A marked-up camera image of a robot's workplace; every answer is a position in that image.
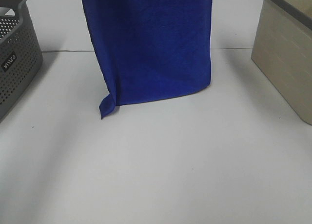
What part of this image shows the blue microfiber towel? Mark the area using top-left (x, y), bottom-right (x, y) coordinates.
top-left (81, 0), bottom-right (213, 117)

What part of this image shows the beige storage box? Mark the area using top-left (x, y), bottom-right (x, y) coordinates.
top-left (252, 0), bottom-right (312, 124)

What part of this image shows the grey perforated plastic basket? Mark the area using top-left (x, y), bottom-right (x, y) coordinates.
top-left (0, 0), bottom-right (43, 119)

